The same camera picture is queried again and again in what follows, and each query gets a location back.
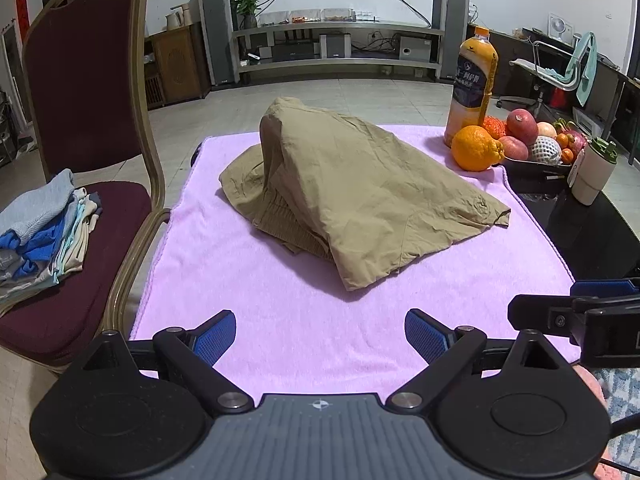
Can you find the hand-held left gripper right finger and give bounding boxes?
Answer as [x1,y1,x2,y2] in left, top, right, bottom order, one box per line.
[386,308,571,414]

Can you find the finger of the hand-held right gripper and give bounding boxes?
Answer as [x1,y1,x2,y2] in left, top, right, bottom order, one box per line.
[507,293,592,347]
[570,277,640,300]

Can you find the fruit in white foam net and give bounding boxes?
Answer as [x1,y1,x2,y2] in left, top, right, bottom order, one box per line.
[530,136,562,165]

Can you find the grey subwoofer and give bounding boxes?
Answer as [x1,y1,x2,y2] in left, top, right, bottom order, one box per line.
[400,36,432,62]

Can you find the big red apple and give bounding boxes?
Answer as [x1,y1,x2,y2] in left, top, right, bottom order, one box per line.
[506,108,540,147]

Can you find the pink towel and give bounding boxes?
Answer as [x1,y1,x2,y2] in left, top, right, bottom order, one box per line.
[130,125,583,402]

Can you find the wooden cabinet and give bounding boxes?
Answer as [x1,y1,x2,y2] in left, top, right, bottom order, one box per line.
[145,22,211,108]

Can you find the dragon fruit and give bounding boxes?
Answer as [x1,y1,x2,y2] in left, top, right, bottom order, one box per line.
[552,119,588,157]

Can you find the white desk fan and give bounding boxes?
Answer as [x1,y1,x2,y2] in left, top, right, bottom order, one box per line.
[548,12,573,42]

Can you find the large orange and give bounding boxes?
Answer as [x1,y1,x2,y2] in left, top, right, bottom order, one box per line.
[451,125,506,172]

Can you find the small red apple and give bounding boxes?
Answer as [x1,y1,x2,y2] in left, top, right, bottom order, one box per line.
[497,136,529,161]

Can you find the stack of folded clothes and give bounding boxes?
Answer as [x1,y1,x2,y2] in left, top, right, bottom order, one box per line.
[0,169,104,317]

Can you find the tall grey speaker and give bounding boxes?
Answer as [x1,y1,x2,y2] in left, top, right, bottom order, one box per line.
[199,0,240,87]
[432,0,472,81]

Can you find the white kettle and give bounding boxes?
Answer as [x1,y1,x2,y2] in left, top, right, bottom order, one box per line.
[166,4,192,30]

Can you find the grey tv stand shelf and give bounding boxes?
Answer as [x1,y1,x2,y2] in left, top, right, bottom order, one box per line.
[231,20,446,83]

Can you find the mint green garment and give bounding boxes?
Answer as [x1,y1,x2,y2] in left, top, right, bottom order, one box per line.
[565,31,597,107]

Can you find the office chair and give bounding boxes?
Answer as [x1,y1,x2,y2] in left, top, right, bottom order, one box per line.
[497,32,598,118]

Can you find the oranges in red net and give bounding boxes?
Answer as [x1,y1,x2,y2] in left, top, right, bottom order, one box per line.
[482,116,508,140]

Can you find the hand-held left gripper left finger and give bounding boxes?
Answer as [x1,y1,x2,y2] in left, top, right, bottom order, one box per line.
[75,309,255,415]

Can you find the dark fruit tray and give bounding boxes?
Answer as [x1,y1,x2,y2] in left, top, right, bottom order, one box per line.
[502,152,576,179]

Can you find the maroon chair with gold frame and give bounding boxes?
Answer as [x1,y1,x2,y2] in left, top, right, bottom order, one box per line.
[0,0,173,376]

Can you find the potted green plant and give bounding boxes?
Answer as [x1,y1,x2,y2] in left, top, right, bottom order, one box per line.
[234,0,261,30]

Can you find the orange juice bottle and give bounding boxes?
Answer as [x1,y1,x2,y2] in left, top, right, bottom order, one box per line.
[444,25,500,150]

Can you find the small grey speaker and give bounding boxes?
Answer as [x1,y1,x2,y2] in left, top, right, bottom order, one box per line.
[319,33,352,58]

